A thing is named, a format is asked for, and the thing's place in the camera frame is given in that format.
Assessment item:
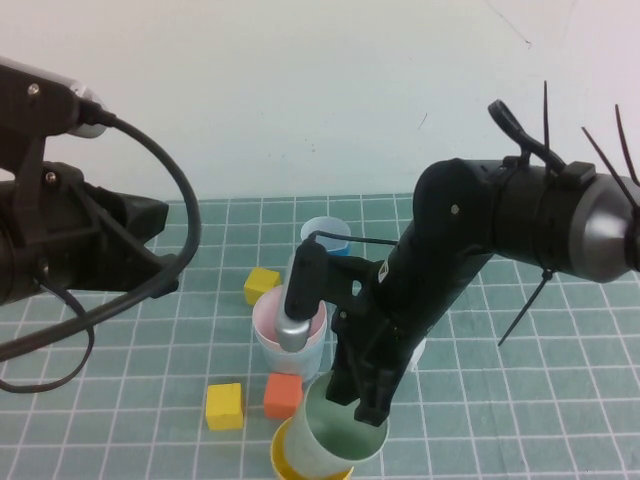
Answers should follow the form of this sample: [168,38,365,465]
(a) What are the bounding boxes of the thin black right camera cable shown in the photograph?
[309,230,401,248]

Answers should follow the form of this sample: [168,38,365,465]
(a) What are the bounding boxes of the black strap loop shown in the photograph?
[0,279,97,395]

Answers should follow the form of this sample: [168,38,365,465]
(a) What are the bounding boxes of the orange cube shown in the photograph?
[262,372,304,420]

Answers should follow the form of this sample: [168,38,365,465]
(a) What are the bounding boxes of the green white-checked tablecloth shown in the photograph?
[0,192,640,480]

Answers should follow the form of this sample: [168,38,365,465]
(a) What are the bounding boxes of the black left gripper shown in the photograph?
[19,162,180,307]

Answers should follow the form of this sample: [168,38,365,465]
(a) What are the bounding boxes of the white cube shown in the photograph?
[410,338,428,374]

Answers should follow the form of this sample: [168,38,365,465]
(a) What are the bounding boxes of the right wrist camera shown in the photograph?
[277,240,382,354]

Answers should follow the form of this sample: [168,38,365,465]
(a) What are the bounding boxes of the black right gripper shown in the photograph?
[324,224,494,427]

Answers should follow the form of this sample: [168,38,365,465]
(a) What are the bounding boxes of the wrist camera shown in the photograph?
[0,56,110,174]
[277,240,382,354]

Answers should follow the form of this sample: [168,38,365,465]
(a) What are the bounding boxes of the pink plastic cup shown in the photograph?
[251,287,329,354]

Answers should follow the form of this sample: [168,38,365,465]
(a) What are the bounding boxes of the light blue plastic cup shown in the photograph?
[255,327,326,377]

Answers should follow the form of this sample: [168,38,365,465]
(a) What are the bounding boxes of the black cable clip loop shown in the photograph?
[487,99,597,190]

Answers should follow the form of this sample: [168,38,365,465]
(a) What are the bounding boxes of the black left camera cable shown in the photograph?
[0,102,203,362]

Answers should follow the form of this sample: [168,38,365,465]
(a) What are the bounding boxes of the yellow cube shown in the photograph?
[205,382,245,431]
[243,267,282,307]

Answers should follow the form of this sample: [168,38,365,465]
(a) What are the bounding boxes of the black cable tie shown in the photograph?
[614,103,640,186]
[542,79,552,151]
[581,126,640,211]
[498,268,556,347]

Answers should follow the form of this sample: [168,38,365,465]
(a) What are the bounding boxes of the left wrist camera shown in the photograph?
[0,56,110,174]

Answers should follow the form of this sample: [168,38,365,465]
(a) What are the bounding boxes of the green plastic cup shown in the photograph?
[287,382,390,476]

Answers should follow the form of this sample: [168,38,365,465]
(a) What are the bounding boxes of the blue paper cone cup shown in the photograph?
[300,216,351,259]

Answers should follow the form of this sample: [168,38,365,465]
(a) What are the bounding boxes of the yellow plastic cup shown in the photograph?
[269,418,357,480]

